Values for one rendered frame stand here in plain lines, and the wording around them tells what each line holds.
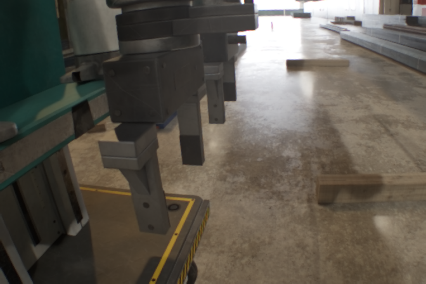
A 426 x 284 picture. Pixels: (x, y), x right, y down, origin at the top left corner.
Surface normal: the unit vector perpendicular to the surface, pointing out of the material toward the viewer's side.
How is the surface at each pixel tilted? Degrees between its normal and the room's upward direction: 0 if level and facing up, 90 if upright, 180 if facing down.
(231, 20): 90
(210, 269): 0
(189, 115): 90
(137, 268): 0
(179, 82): 90
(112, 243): 0
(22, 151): 90
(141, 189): 120
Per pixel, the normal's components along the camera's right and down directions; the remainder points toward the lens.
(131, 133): -0.07, -0.94
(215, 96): -0.15, 0.77
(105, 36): 0.37, 0.40
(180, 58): 0.97, 0.01
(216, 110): -0.22, 0.35
